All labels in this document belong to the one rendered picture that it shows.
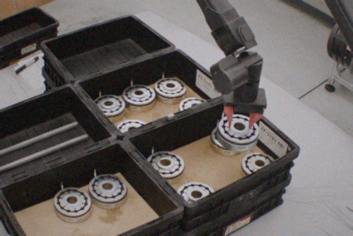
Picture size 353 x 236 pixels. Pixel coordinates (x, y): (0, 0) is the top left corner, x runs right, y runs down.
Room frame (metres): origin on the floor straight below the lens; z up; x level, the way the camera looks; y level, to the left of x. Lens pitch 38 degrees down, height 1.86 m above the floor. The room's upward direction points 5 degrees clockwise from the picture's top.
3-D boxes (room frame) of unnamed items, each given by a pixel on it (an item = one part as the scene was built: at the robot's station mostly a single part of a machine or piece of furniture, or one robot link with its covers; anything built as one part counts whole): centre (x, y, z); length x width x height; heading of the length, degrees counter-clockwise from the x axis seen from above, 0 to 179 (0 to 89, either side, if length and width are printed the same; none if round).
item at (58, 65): (1.56, 0.26, 0.92); 0.40 x 0.30 x 0.02; 128
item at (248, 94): (1.03, -0.15, 1.16); 0.10 x 0.07 x 0.07; 92
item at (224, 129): (1.03, -0.15, 1.04); 0.10 x 0.10 x 0.01
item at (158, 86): (1.43, 0.03, 0.86); 0.10 x 0.10 x 0.01
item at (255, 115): (1.03, -0.16, 1.09); 0.07 x 0.07 x 0.09; 2
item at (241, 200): (1.09, -0.11, 0.87); 0.40 x 0.30 x 0.11; 128
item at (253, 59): (1.02, -0.15, 1.22); 0.07 x 0.06 x 0.07; 137
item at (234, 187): (1.09, -0.11, 0.92); 0.40 x 0.30 x 0.02; 128
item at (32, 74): (1.78, 0.52, 0.70); 0.33 x 0.23 x 0.01; 136
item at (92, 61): (1.56, 0.26, 0.87); 0.40 x 0.30 x 0.11; 128
